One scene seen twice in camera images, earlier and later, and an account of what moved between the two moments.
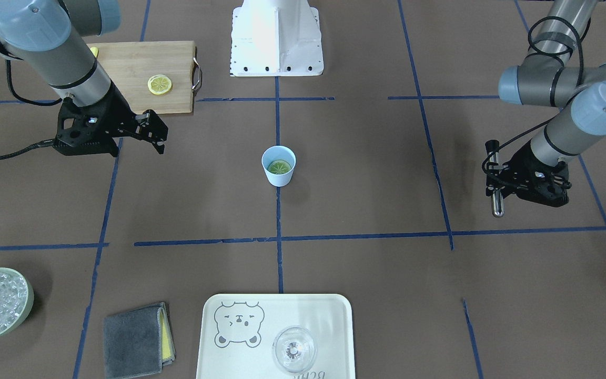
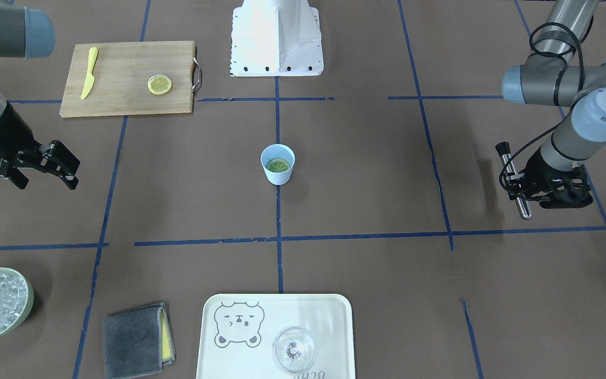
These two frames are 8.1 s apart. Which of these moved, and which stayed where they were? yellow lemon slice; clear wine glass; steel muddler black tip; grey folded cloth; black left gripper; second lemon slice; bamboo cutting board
Moved: steel muddler black tip; black left gripper
Stayed: clear wine glass; second lemon slice; bamboo cutting board; grey folded cloth; yellow lemon slice
